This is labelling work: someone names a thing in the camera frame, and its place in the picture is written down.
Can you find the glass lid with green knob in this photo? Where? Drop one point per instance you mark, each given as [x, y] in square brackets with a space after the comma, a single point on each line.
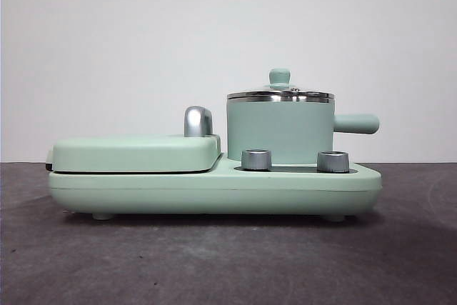
[281, 76]

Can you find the silver control knob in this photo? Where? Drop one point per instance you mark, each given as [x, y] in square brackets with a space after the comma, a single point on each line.
[332, 162]
[256, 160]

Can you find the green breakfast maker base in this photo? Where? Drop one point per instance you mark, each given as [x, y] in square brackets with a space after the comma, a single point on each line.
[214, 190]

